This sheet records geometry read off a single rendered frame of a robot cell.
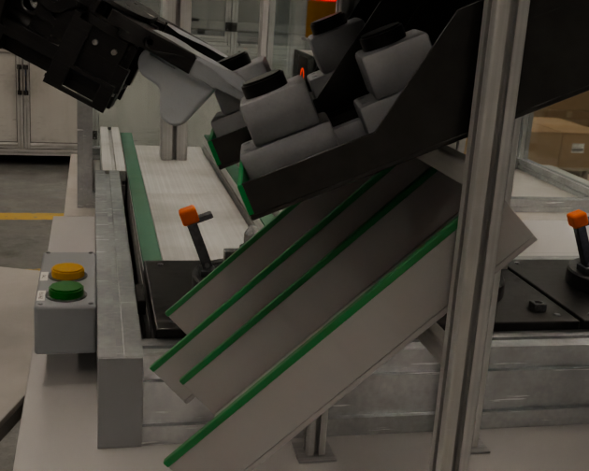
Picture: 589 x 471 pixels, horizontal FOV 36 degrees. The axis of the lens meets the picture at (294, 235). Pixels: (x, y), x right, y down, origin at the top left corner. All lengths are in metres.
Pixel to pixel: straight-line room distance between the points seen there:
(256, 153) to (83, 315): 0.51
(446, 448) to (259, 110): 0.25
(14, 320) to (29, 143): 5.14
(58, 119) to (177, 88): 5.69
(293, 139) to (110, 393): 0.43
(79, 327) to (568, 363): 0.56
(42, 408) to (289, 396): 0.50
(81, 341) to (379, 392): 0.35
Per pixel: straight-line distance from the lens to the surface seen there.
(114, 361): 0.92
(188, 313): 0.86
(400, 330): 0.58
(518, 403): 1.06
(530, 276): 1.25
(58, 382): 1.10
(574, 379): 1.08
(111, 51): 0.71
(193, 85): 0.70
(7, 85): 6.37
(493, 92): 0.52
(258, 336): 0.71
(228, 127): 0.72
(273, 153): 0.59
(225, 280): 0.85
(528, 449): 1.03
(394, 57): 0.59
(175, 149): 2.12
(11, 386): 1.10
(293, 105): 0.58
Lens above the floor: 1.33
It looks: 16 degrees down
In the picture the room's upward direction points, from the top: 4 degrees clockwise
